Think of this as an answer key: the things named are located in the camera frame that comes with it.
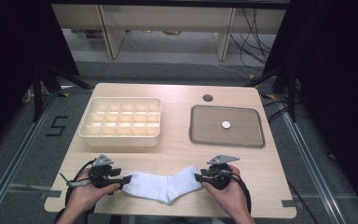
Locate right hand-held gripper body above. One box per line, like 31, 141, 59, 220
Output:
207, 154, 241, 191

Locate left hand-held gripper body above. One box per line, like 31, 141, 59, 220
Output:
88, 153, 115, 189

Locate white sock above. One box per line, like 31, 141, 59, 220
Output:
121, 164, 204, 206

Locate person's right hand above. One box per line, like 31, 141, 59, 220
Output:
201, 163, 252, 219

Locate person's left hand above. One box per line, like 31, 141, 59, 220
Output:
64, 167, 121, 217

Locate cream divided storage box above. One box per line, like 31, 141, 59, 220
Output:
77, 96, 162, 148

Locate grey rimmed brown tray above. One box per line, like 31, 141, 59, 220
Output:
188, 105, 267, 148

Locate grey tape strip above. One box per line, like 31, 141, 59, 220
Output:
39, 189, 62, 201
281, 199, 303, 209

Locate black tape floor mark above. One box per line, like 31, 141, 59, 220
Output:
45, 115, 69, 137

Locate black metal stand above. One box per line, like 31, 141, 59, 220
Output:
244, 64, 298, 123
32, 63, 95, 123

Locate black curtain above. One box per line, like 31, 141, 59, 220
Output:
0, 0, 80, 157
262, 0, 358, 216

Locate beige background desk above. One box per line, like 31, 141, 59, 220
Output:
50, 3, 287, 62

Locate grey cable plug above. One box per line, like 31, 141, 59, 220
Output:
59, 172, 90, 189

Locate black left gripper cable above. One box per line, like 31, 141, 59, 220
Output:
63, 159, 98, 224

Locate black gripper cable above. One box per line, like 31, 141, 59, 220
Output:
63, 159, 98, 224
228, 171, 253, 216

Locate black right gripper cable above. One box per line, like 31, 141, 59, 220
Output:
228, 171, 253, 216

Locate thin black floor cable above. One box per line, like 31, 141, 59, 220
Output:
286, 179, 321, 224

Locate black floor cables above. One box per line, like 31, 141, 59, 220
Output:
261, 98, 294, 124

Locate aluminium floor rail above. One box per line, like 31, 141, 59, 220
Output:
280, 102, 347, 224
0, 91, 59, 224

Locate white floor cable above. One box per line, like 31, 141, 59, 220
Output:
173, 60, 252, 80

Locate black hanging cables bundle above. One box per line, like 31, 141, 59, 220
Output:
228, 7, 279, 72

